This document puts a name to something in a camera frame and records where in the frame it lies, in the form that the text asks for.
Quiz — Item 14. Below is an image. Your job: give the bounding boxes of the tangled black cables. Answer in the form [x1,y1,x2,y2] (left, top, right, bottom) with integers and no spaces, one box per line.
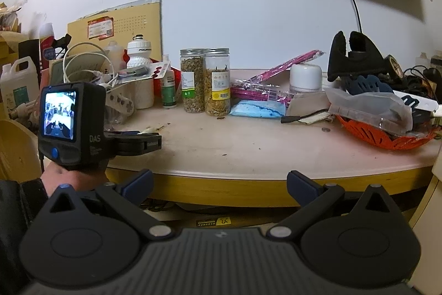
[400,65,442,99]

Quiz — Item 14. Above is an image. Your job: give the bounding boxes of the black tape roll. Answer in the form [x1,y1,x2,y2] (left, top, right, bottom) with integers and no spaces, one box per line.
[383,54,404,79]

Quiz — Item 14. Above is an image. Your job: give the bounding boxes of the white cream jar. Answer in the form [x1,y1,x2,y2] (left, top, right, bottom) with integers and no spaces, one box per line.
[289,63,323,94]

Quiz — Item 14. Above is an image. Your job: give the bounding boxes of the white flat tool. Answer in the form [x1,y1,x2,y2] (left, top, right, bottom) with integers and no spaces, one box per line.
[393,89,440,113]

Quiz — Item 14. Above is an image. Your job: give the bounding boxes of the yellow label dried flower jar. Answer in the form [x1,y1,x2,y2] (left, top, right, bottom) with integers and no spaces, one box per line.
[203,47,231,118]

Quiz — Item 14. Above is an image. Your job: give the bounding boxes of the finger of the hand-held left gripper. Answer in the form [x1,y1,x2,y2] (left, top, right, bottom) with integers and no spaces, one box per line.
[108,130,162,157]

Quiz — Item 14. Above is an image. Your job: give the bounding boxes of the beige paper pouch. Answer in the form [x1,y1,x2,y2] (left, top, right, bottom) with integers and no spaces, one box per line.
[286,92,334,127]

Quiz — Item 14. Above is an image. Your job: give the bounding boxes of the clear plastic bag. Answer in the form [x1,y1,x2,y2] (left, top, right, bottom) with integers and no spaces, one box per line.
[325,87,414,137]

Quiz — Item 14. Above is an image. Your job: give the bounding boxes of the white plastic jug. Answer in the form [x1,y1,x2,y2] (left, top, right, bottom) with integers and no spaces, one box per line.
[0,56,41,120]

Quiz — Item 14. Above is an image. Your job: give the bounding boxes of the dark dried herb jar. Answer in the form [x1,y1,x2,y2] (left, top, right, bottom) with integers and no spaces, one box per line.
[179,48,206,114]

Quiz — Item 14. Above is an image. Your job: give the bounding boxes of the white coiled cable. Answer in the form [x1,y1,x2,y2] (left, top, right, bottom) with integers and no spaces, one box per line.
[61,42,120,86]

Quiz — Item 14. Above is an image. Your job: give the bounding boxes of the yellow chair back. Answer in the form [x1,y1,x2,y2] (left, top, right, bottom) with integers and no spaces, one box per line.
[0,119,43,180]

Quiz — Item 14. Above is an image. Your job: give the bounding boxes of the red dotted blister card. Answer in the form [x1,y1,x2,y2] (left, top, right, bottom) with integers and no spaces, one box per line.
[148,60,172,79]

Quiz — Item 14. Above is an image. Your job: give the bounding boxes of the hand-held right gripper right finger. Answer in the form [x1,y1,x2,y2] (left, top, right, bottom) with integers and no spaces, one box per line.
[266,170,403,240]

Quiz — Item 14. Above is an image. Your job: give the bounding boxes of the blue face mask pack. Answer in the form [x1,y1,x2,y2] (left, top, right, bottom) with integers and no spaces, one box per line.
[229,99,288,119]

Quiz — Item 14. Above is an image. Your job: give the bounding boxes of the red and white spray can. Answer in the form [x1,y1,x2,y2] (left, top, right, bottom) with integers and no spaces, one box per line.
[39,22,56,72]

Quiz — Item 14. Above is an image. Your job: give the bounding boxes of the yellow cardboard envelope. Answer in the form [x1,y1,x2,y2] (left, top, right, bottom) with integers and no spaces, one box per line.
[67,0,163,65]

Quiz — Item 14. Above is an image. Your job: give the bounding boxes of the person's left hand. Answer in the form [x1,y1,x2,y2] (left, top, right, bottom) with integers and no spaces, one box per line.
[41,162,110,199]

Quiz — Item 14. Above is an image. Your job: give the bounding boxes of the cardboard box with yellow label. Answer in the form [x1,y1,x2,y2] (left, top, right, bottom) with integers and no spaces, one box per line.
[162,210,270,230]

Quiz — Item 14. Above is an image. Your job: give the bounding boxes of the white sports water bottle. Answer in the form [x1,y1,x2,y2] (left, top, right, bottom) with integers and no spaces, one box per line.
[126,34,153,72]

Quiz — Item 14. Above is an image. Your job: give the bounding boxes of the black monitor cable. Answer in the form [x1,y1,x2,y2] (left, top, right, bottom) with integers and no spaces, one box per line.
[343,0,364,35]

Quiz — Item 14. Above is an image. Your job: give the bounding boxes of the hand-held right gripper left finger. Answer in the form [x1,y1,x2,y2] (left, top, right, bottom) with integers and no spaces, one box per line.
[48,169,173,240]

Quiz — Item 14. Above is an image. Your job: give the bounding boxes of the white power strip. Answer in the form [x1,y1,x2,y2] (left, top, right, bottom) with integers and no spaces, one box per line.
[103,83,135,116]

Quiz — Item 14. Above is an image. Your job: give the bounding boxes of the small green bottle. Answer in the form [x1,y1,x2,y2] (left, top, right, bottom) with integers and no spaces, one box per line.
[162,68,179,109]

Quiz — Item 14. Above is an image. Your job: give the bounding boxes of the orange plastic basket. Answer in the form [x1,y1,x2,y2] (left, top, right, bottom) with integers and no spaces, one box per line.
[336,113,438,152]

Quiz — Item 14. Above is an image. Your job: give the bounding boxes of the white cylindrical container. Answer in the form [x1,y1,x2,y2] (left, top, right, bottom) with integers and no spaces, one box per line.
[133,73,155,109]

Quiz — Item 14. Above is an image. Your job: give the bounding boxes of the pink striped packet bundle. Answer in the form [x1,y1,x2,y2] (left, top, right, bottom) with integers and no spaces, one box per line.
[229,49,326,106]

